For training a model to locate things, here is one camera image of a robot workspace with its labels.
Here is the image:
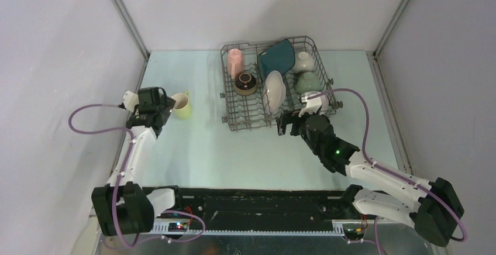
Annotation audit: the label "light green ceramic mug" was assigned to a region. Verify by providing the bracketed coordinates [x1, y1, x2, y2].
[171, 91, 192, 120]

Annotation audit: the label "white scalloped plate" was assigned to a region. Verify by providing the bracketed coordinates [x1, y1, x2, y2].
[262, 71, 286, 115]

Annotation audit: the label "light green bowl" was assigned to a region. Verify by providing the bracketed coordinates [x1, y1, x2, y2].
[295, 72, 322, 94]

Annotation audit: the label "brown glazed bowl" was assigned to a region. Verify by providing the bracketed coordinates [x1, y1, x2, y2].
[234, 73, 258, 96]

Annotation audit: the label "small white ribbed bowl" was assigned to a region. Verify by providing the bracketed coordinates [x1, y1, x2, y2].
[291, 51, 315, 74]

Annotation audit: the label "dark teal square plate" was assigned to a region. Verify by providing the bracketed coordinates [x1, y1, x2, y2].
[258, 39, 295, 80]

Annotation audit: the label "pink ceramic mug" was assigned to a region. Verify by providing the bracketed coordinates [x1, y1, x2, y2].
[227, 49, 244, 80]

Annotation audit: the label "pale pink bowl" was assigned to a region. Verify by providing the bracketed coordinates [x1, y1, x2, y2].
[298, 91, 330, 117]

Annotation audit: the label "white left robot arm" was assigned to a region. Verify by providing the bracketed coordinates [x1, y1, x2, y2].
[91, 87, 185, 236]

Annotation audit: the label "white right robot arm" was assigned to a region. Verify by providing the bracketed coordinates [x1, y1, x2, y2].
[275, 111, 464, 247]

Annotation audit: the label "right electronics board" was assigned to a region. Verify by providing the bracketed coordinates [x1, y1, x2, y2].
[343, 228, 363, 236]

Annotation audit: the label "electronics board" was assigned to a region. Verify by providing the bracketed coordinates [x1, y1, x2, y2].
[343, 228, 363, 236]
[167, 222, 189, 232]

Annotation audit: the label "left electronics board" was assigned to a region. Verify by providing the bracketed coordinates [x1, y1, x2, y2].
[167, 222, 189, 232]

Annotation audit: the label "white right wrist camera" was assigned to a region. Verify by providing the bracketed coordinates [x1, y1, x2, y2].
[298, 96, 322, 117]

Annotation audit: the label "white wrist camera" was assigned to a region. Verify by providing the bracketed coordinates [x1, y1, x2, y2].
[118, 91, 139, 115]
[298, 96, 322, 117]

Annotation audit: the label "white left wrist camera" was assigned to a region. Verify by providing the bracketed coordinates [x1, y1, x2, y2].
[118, 91, 139, 115]

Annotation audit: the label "grey wire dish rack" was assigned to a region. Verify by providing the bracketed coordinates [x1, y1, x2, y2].
[221, 36, 343, 132]

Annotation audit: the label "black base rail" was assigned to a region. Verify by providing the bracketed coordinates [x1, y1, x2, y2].
[149, 186, 388, 234]

